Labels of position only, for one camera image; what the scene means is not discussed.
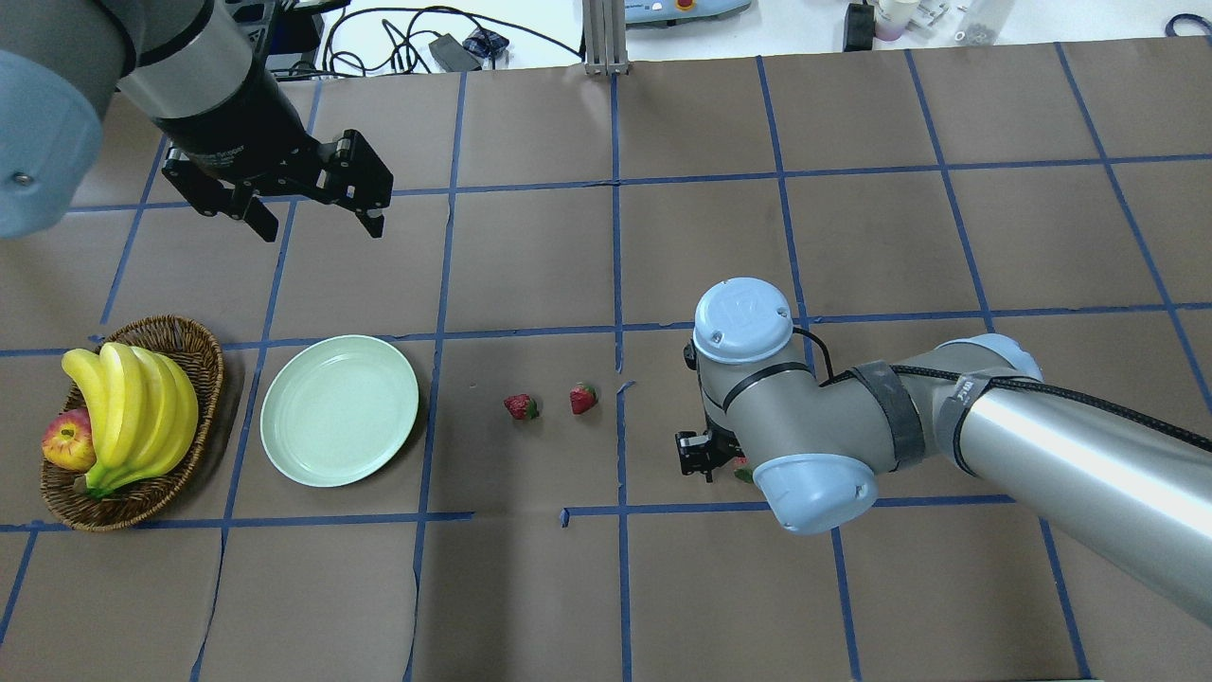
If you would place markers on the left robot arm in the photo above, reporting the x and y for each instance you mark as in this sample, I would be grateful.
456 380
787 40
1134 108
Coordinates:
62 63

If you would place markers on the yellow banana bunch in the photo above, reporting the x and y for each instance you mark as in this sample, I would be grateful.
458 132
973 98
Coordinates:
144 413

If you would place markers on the teach pendant tablet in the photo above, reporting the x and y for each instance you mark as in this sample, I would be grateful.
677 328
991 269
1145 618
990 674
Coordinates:
674 13

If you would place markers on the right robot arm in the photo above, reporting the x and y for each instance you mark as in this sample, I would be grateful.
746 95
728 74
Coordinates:
1128 486

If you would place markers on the woven wicker basket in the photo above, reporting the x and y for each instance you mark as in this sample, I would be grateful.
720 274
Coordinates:
198 353

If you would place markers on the red yellow apple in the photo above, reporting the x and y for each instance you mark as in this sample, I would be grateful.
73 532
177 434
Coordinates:
68 441

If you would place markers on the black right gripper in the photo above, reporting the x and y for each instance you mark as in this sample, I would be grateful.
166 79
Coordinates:
698 453

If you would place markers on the black power adapter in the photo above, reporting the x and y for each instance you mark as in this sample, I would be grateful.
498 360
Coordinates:
451 56

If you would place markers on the red strawberry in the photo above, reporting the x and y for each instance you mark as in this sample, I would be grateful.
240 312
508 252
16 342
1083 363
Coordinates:
743 470
583 397
522 407

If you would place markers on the light green plate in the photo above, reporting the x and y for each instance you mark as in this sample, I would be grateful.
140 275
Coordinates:
339 410

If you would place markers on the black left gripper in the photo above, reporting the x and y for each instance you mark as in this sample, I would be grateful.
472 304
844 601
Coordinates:
235 125

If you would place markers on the aluminium frame post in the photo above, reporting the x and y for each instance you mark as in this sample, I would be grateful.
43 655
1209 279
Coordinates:
603 33

